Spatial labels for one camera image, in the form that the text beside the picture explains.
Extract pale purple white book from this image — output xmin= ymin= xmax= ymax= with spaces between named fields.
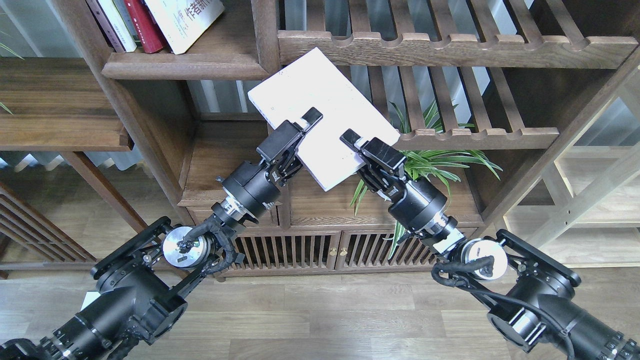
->
xmin=247 ymin=48 xmax=400 ymax=191

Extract green spider plant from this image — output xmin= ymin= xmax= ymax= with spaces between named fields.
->
xmin=349 ymin=100 xmax=503 ymax=260

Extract white metal bar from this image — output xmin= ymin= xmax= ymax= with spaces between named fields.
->
xmin=80 ymin=291 xmax=101 ymax=310

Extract red cover book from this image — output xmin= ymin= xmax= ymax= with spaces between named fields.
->
xmin=124 ymin=0 xmax=167 ymax=54

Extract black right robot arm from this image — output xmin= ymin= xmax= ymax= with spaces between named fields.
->
xmin=340 ymin=129 xmax=639 ymax=360

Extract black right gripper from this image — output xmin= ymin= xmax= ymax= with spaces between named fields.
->
xmin=339 ymin=129 xmax=466 ymax=256

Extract light wooden shelf frame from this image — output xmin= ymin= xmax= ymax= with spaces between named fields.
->
xmin=496 ymin=68 xmax=640 ymax=268

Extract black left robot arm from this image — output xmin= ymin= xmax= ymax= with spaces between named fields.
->
xmin=1 ymin=107 xmax=323 ymax=360

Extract dark wooden bookshelf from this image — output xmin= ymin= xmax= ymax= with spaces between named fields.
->
xmin=52 ymin=0 xmax=640 ymax=283

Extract dark green black book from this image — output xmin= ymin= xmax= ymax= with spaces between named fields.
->
xmin=113 ymin=0 xmax=142 ymax=48

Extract white book Chinese title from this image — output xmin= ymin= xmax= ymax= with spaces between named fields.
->
xmin=145 ymin=0 xmax=225 ymax=55

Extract white spine book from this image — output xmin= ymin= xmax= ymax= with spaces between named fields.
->
xmin=98 ymin=0 xmax=137 ymax=53

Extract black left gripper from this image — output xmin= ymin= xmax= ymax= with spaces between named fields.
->
xmin=215 ymin=107 xmax=323 ymax=228

